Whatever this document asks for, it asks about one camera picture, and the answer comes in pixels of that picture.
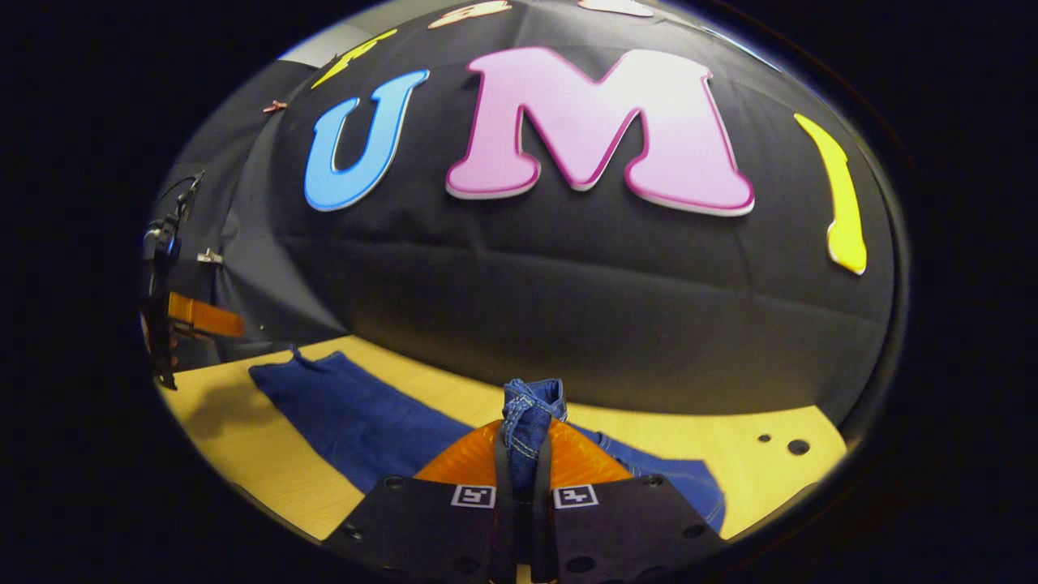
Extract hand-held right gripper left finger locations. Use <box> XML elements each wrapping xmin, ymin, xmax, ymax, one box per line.
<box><xmin>322</xmin><ymin>420</ymin><xmax>520</xmax><ymax>584</ymax></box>

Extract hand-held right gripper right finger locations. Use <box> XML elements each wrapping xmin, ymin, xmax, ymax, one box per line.
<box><xmin>531</xmin><ymin>420</ymin><xmax>728</xmax><ymax>584</ymax></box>

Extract blue jeans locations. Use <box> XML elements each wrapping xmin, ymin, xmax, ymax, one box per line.
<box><xmin>247</xmin><ymin>349</ymin><xmax>728</xmax><ymax>538</ymax></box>

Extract black backdrop cloth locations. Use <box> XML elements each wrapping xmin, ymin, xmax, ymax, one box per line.
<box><xmin>150</xmin><ymin>0</ymin><xmax>899</xmax><ymax>428</ymax></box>

